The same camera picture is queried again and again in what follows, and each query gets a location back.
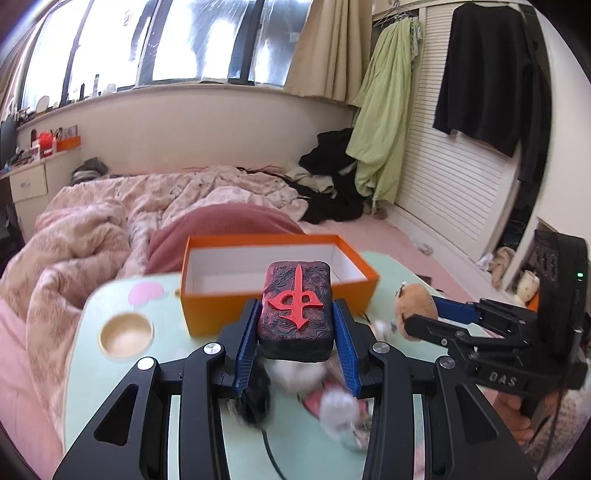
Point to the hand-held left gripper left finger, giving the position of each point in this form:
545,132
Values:
244,350

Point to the red container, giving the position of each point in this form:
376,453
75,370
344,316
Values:
45,142

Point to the light green hanging garment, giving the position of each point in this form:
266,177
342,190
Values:
383,115

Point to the pink floral quilt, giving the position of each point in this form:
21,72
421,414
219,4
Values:
92,240

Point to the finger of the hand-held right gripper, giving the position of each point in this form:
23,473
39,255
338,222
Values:
429,330
455,310

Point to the black lace-trimmed scrunchie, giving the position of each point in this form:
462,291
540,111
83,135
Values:
251,401

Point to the beige crumpled garment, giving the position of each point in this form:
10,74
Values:
309,180

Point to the white bottle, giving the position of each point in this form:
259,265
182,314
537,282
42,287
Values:
95,85

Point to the black monitor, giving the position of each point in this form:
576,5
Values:
8,143

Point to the grey crumpled clothing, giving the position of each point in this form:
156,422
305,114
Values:
88,168

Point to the white louvred wardrobe door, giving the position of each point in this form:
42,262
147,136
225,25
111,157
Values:
443,184

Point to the orange cardboard box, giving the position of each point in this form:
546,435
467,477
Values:
207,314

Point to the red and black mahjong block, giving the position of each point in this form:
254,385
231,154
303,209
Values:
295,314

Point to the white drawer cabinet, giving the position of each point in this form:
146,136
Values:
27,184

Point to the brown fluffy pom-pom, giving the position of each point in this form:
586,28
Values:
415,300

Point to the beige cloth heap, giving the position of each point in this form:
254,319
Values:
502,265

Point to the black clothes pile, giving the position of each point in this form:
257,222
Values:
332,152

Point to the pink bedsheet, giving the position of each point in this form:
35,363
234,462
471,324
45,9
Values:
27,369

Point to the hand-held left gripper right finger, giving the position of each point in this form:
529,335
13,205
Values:
346,350

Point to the green cartoon-print desktop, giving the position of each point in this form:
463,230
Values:
138,369

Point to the white fluffy scrunchie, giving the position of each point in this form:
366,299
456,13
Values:
339,410

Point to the window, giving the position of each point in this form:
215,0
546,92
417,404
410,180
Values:
184,41

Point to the small orange storage box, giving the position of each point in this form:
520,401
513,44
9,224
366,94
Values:
68,144

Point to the beige curtain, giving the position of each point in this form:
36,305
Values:
328,50

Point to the black hanging sweater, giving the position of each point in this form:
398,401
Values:
480,83

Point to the person's right hand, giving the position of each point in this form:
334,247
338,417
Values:
510,417

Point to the pink floral pyjama trousers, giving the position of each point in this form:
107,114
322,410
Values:
572,429

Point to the round white mirror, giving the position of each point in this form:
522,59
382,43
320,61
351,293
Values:
43,104

